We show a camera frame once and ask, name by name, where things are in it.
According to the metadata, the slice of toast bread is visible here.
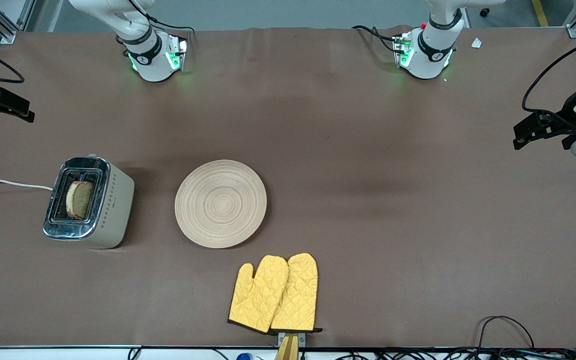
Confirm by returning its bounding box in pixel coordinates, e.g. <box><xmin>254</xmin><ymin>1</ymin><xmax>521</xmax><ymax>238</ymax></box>
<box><xmin>66</xmin><ymin>181</ymin><xmax>95</xmax><ymax>221</ymax></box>

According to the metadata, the round wooden plate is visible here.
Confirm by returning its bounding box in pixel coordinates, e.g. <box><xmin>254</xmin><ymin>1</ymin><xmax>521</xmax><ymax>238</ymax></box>
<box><xmin>174</xmin><ymin>159</ymin><xmax>268</xmax><ymax>249</ymax></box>

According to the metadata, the beige chrome two-slot toaster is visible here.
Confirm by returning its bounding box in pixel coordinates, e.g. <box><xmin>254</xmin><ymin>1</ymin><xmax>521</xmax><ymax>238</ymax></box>
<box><xmin>43</xmin><ymin>154</ymin><xmax>135</xmax><ymax>249</ymax></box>

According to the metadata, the brown table cover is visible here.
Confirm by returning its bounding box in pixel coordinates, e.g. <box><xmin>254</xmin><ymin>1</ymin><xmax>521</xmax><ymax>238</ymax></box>
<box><xmin>0</xmin><ymin>25</ymin><xmax>576</xmax><ymax>348</ymax></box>

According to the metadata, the yellow quilted oven mitt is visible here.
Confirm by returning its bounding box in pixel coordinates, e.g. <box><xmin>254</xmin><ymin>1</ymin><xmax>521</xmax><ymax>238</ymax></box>
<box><xmin>228</xmin><ymin>255</ymin><xmax>289</xmax><ymax>334</ymax></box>
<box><xmin>270</xmin><ymin>252</ymin><xmax>323</xmax><ymax>333</ymax></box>

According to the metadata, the yellow wooden stick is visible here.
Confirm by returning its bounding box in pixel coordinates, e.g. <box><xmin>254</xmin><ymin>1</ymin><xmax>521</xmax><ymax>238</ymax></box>
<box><xmin>274</xmin><ymin>334</ymin><xmax>300</xmax><ymax>360</ymax></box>

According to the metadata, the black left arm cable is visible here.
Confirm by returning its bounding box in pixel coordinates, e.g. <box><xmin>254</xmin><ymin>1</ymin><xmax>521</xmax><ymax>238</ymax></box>
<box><xmin>521</xmin><ymin>29</ymin><xmax>576</xmax><ymax>132</ymax></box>

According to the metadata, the white toaster power cord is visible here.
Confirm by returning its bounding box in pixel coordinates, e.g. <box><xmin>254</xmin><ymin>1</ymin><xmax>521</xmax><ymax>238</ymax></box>
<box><xmin>0</xmin><ymin>179</ymin><xmax>55</xmax><ymax>191</ymax></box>

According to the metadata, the black right base cable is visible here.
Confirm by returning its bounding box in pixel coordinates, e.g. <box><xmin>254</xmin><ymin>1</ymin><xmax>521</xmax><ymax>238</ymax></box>
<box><xmin>128</xmin><ymin>0</ymin><xmax>196</xmax><ymax>36</ymax></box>

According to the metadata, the black base cable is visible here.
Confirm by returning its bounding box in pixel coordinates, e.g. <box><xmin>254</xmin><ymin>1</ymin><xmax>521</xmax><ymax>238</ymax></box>
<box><xmin>352</xmin><ymin>25</ymin><xmax>400</xmax><ymax>53</ymax></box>
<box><xmin>128</xmin><ymin>0</ymin><xmax>196</xmax><ymax>36</ymax></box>

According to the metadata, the black looped cable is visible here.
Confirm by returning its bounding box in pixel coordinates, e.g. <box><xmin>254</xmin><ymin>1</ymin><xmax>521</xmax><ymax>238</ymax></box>
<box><xmin>477</xmin><ymin>315</ymin><xmax>535</xmax><ymax>350</ymax></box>

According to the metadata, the black left base cable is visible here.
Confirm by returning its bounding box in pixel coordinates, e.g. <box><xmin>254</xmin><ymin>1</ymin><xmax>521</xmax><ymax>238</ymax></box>
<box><xmin>352</xmin><ymin>25</ymin><xmax>400</xmax><ymax>53</ymax></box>

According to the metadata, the black cable bundle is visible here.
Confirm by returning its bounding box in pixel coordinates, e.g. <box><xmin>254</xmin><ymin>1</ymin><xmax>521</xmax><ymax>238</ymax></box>
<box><xmin>338</xmin><ymin>347</ymin><xmax>576</xmax><ymax>360</ymax></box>

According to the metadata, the metal clamp bracket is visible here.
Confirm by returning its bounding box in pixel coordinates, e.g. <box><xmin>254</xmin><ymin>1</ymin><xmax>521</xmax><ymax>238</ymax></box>
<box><xmin>277</xmin><ymin>331</ymin><xmax>306</xmax><ymax>348</ymax></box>

